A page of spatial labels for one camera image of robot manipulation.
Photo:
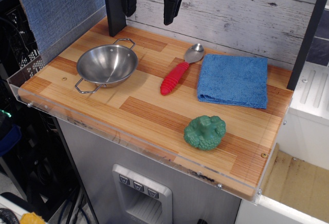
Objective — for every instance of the steel pot with handles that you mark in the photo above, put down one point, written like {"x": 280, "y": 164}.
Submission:
{"x": 107, "y": 65}

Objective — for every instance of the white toy sink unit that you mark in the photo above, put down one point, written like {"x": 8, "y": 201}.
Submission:
{"x": 295, "y": 186}

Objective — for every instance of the clear acrylic edge guard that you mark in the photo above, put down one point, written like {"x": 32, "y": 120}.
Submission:
{"x": 135, "y": 115}

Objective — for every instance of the black plastic crate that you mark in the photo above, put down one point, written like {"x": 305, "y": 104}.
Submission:
{"x": 18, "y": 45}

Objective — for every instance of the black frame post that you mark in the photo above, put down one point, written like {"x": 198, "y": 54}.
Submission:
{"x": 306, "y": 43}
{"x": 115, "y": 17}

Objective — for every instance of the black left frame post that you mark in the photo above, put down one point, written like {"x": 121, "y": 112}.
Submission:
{"x": 115, "y": 17}

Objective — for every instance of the black right frame post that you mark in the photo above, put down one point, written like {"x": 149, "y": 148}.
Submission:
{"x": 306, "y": 43}

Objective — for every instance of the red-handled metal spoon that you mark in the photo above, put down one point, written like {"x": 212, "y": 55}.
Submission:
{"x": 192, "y": 55}

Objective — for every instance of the green toy bell pepper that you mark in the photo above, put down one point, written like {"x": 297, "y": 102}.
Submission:
{"x": 205, "y": 133}

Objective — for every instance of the folded blue cloth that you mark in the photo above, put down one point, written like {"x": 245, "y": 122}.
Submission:
{"x": 233, "y": 80}

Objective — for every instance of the toy fridge water dispenser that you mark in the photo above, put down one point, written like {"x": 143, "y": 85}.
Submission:
{"x": 142, "y": 199}

